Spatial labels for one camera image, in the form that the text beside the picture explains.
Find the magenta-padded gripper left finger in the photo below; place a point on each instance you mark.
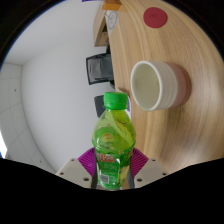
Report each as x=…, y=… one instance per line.
x=75, y=171

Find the white and brown ribbed cup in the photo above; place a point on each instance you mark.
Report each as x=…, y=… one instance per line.
x=166, y=85

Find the green drink bottle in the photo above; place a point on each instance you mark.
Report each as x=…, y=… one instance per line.
x=113, y=146

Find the black padded office chair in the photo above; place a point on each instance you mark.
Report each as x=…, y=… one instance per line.
x=99, y=105

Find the white sheet with round print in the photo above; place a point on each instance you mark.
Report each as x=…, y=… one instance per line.
x=111, y=19

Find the flat round red coaster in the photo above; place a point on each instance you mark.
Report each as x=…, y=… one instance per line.
x=155, y=17

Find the black mesh office chair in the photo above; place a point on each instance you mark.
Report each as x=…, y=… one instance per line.
x=99, y=68

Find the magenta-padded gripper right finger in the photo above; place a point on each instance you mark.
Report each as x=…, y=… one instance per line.
x=151, y=170

